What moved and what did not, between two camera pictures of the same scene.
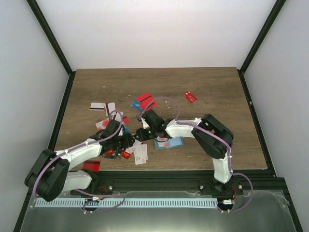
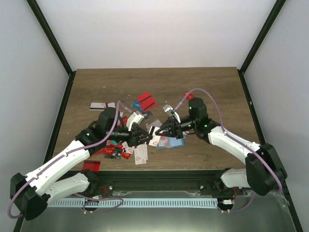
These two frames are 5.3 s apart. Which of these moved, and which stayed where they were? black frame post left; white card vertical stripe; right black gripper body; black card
Moved: right black gripper body
Stayed: black frame post left; black card; white card vertical stripe
